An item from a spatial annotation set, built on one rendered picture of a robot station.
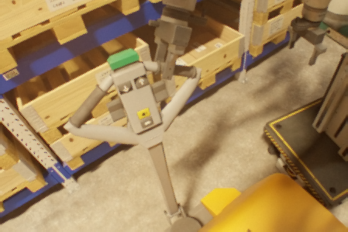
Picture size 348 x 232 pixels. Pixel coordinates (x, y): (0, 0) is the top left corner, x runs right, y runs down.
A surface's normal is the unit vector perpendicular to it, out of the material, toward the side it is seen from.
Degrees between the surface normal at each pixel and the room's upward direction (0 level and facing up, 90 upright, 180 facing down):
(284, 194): 0
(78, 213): 0
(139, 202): 0
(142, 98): 74
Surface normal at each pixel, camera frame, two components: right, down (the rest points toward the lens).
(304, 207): -0.10, -0.67
